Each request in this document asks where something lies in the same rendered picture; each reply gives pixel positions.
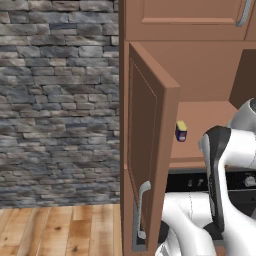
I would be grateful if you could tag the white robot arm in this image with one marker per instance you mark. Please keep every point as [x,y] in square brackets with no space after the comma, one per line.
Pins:
[233,206]

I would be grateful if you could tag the brown open cabinet door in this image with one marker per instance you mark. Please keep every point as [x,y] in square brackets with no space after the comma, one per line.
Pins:
[146,146]

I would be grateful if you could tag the brown cabinet body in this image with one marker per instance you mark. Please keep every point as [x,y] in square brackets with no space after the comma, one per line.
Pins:
[200,100]

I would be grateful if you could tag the brown upper cabinet door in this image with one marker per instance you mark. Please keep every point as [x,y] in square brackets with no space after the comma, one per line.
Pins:
[186,16]

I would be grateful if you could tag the blue can with yellow lid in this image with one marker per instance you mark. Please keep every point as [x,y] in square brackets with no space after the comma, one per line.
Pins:
[181,131]

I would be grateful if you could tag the black oven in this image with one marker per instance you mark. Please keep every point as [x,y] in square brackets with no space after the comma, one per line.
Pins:
[186,182]

